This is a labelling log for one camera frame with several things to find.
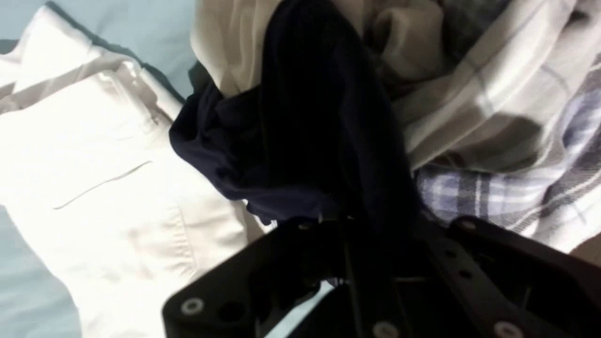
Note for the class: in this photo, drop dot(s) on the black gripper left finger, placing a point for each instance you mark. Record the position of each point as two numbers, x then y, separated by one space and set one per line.
251 283

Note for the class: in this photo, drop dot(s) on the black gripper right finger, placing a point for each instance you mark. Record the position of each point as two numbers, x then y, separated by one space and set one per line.
489 283

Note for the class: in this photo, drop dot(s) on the navy t-shirt with white print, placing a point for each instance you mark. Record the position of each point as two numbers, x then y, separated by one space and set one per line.
313 125

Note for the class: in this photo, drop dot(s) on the white garment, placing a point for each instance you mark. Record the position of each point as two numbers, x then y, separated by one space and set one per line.
95 189

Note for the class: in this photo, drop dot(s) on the plaid checked shirt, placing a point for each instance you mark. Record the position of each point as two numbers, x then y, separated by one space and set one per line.
519 138

